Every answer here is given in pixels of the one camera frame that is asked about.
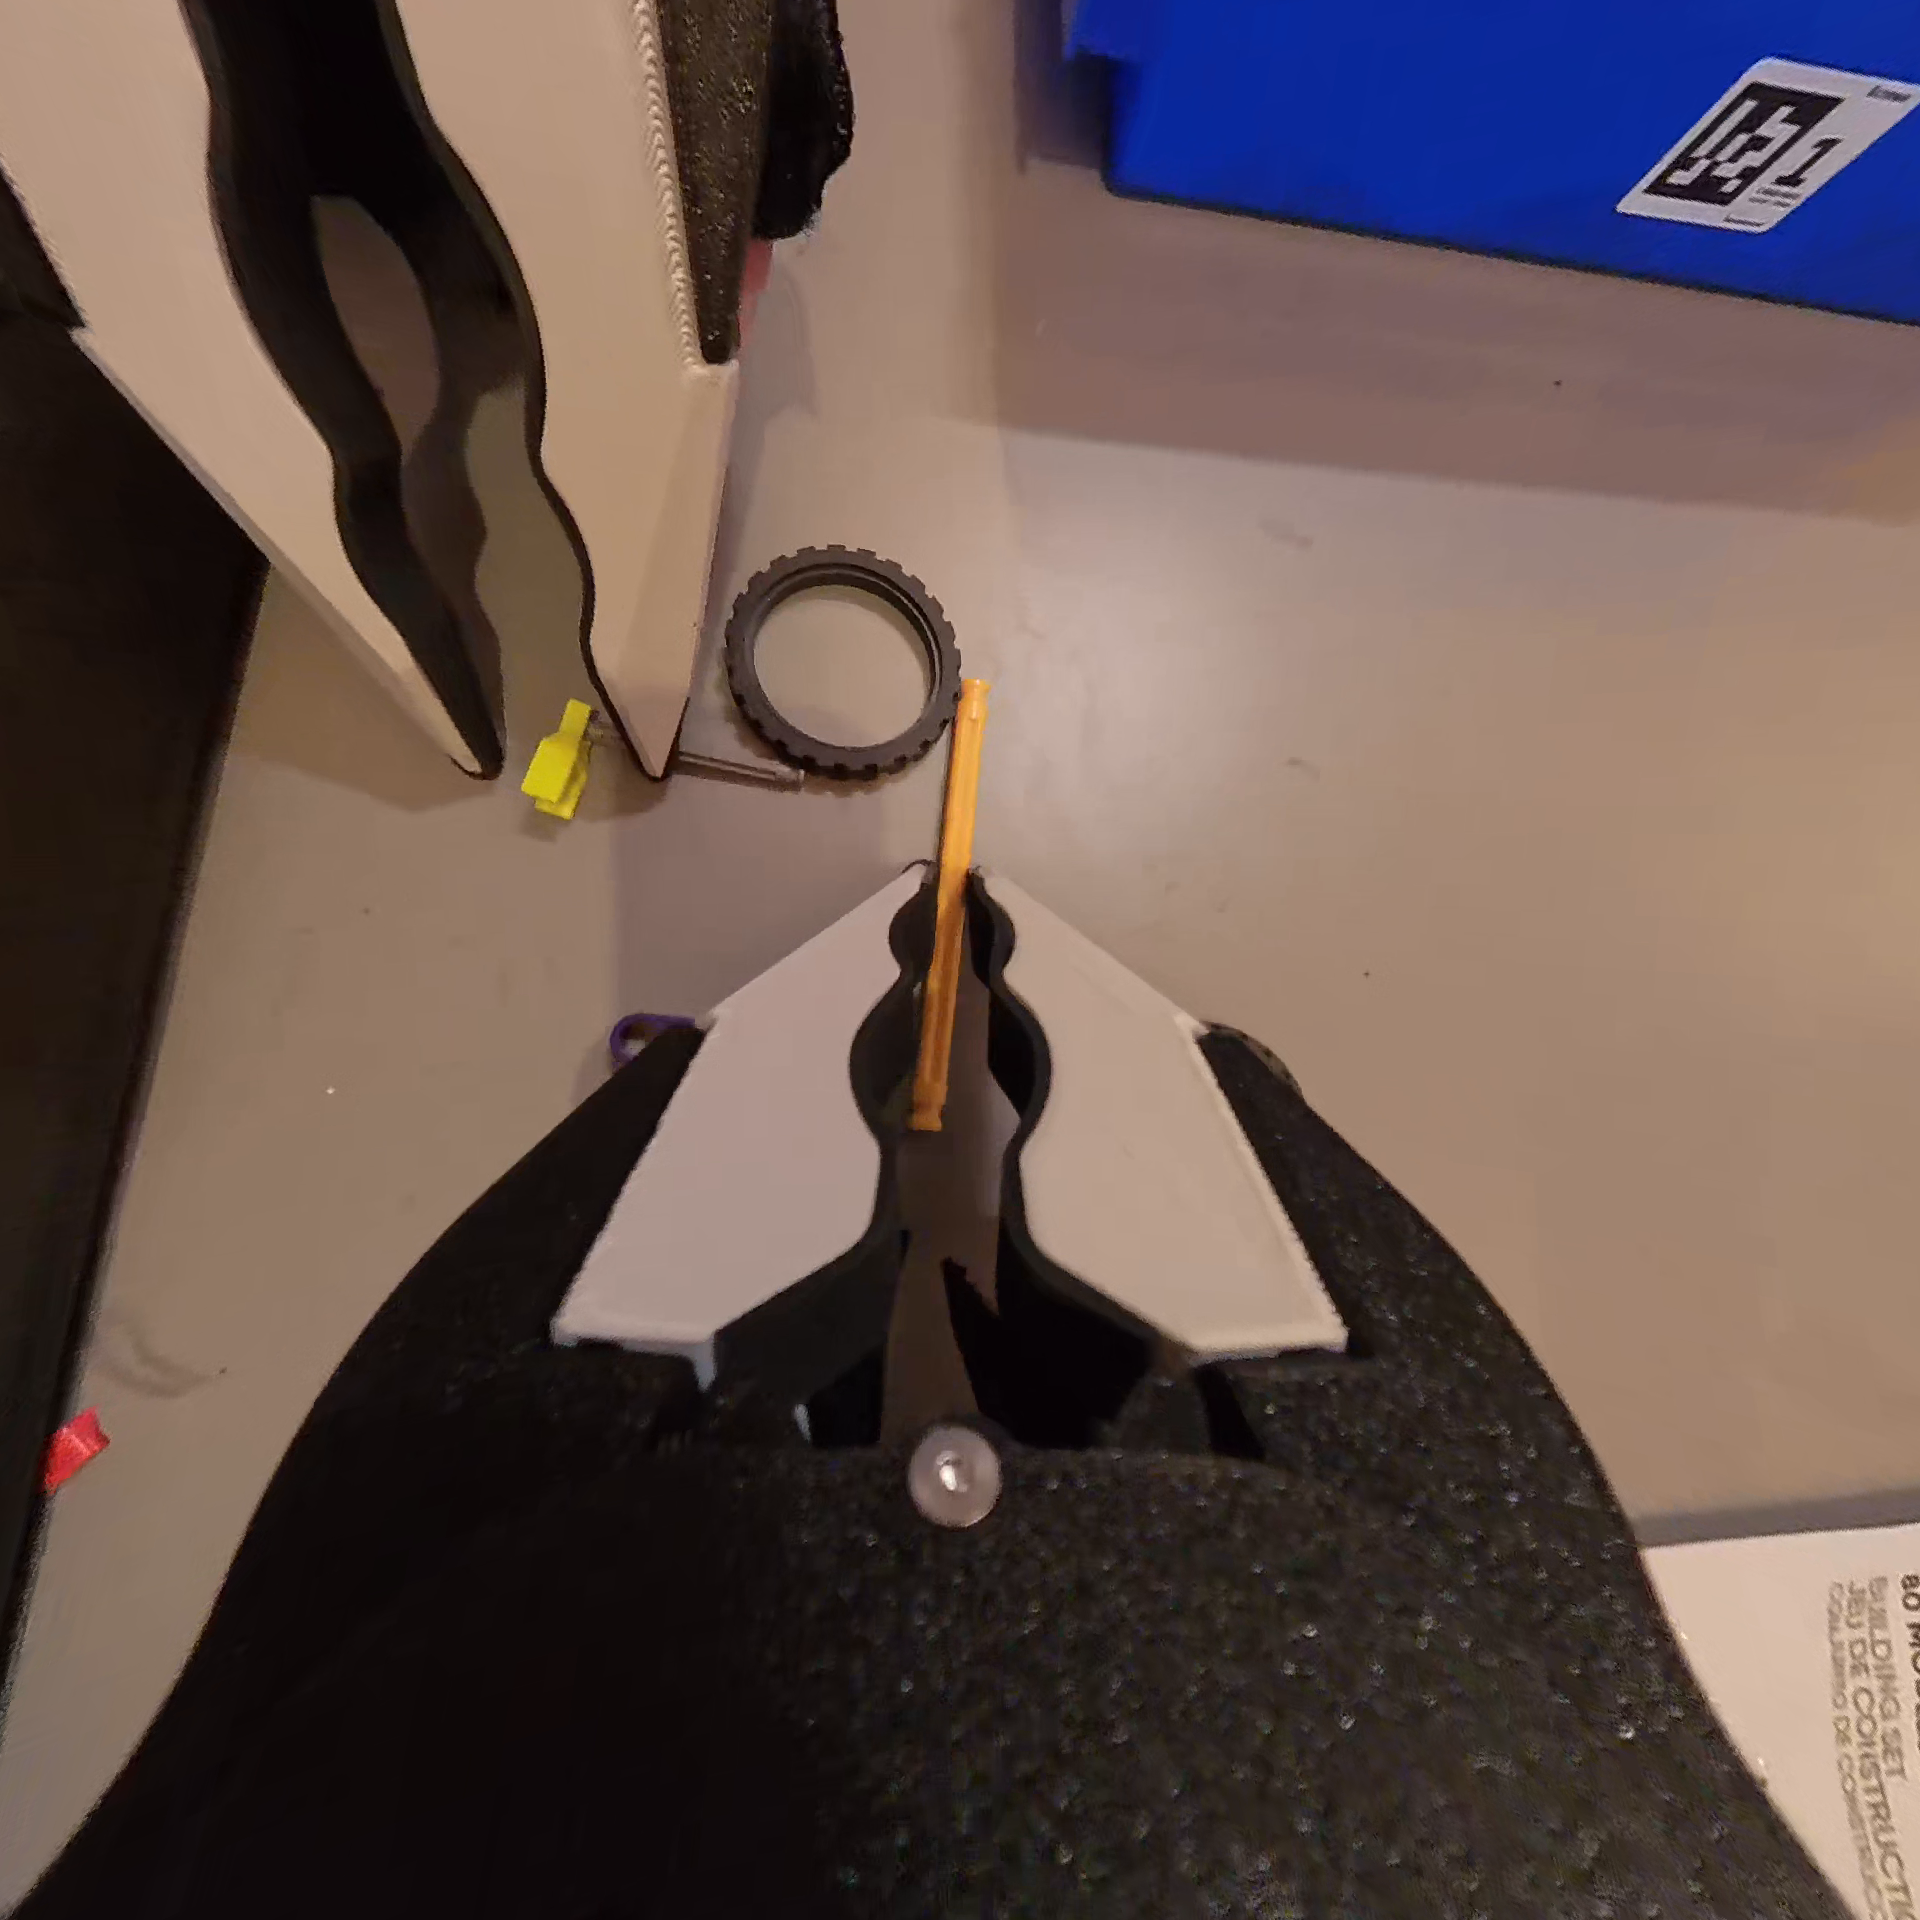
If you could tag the small red piece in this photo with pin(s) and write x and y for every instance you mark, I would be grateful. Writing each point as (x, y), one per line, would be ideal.
(76, 1446)

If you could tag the orange plastic rod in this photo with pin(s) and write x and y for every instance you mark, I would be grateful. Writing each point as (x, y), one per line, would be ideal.
(961, 779)

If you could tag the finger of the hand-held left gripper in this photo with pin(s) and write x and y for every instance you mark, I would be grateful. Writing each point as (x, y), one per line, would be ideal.
(136, 211)
(628, 493)

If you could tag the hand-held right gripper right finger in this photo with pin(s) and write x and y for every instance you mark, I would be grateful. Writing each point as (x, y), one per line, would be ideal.
(1171, 1170)

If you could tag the purple plastic connector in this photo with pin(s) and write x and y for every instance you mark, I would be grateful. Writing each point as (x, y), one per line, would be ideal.
(638, 1032)

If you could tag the blue plastic bin white tag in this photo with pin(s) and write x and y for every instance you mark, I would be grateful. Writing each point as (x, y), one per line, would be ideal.
(1348, 106)

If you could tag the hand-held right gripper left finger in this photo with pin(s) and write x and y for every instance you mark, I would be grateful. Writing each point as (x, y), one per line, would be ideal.
(721, 1170)

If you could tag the yellow plastic connector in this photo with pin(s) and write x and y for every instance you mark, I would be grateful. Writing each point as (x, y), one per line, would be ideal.
(558, 764)

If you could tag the dark grey thin rod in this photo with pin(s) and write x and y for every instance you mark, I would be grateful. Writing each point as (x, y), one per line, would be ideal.
(750, 770)

